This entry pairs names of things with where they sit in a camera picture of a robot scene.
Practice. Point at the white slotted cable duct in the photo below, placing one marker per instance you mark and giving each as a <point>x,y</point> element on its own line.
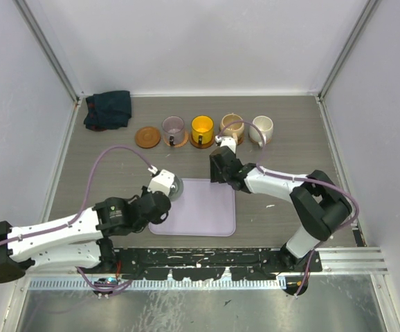
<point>78,284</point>

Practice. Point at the aluminium front rail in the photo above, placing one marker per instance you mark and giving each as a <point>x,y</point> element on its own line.
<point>348,260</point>

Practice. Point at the dark brown wooden coaster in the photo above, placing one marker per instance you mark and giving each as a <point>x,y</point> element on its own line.
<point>201,146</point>

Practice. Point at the purple glass mug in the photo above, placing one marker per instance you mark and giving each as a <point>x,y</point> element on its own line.
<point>173,128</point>

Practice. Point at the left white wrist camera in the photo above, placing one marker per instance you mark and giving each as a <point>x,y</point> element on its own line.
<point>161,180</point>

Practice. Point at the lavender plastic tray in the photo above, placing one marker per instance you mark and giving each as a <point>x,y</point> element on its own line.
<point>204,209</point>

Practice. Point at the grey ceramic mug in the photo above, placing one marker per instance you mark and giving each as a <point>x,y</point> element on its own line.
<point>176,189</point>

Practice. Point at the dark blue folded cloth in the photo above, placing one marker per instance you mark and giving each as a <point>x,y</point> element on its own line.
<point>108,111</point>

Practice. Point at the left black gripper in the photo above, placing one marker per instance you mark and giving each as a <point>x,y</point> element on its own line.
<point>144,191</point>

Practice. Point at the beige ceramic mug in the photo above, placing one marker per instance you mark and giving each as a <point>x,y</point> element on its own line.
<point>232,125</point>

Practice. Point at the yellow mug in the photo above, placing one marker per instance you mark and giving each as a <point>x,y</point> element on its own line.
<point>202,130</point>

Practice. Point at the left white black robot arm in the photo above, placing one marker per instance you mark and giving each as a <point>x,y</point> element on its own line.
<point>81,240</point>

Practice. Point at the brown wooden round coaster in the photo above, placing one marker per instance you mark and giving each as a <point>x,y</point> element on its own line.
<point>241,140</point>

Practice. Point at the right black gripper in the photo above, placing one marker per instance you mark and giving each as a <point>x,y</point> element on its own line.
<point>214,176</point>

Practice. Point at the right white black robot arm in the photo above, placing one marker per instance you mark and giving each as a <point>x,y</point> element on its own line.
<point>321,206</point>

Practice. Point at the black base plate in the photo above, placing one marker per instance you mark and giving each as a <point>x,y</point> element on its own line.
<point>197,264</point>

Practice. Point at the white ceramic mug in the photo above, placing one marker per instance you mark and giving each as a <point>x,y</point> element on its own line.
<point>262,129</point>

